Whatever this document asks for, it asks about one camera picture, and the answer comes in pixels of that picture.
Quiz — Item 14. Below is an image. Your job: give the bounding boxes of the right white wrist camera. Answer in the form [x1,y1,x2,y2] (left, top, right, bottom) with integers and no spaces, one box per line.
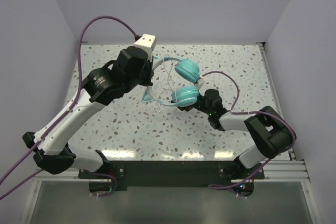
[195,76,205,90]

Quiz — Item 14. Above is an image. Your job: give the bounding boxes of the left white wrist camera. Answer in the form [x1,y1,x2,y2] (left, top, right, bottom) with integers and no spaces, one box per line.
[133,34,156,51]

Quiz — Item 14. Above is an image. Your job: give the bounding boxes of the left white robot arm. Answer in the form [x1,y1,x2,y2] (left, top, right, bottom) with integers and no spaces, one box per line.
[23,45,153,178]

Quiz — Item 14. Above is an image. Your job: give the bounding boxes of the white headphone cable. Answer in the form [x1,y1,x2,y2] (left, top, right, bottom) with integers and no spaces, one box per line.
[156,56,205,114]

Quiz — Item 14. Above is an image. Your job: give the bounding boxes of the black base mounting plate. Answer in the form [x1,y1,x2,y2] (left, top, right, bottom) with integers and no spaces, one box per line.
[78,161,265,196]

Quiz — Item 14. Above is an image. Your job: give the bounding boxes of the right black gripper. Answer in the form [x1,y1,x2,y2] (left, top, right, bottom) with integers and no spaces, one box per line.
[171,86,212,115]

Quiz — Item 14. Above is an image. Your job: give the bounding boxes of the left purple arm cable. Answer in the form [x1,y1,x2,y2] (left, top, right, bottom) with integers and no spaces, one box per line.
[0,15,140,201]

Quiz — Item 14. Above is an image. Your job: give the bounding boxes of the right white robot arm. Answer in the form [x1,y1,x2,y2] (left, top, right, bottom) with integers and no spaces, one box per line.
[184,89,297,178]

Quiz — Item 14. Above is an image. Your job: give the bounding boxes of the aluminium right frame rail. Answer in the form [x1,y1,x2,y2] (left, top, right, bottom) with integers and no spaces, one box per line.
[256,40,297,162]

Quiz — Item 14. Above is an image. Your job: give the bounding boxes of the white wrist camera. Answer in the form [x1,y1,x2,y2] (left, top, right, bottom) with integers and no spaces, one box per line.
[133,34,156,51]
[195,76,205,90]

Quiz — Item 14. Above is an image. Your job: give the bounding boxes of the teal cat-ear headphones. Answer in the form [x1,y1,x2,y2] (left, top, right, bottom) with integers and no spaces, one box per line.
[141,55,201,107]

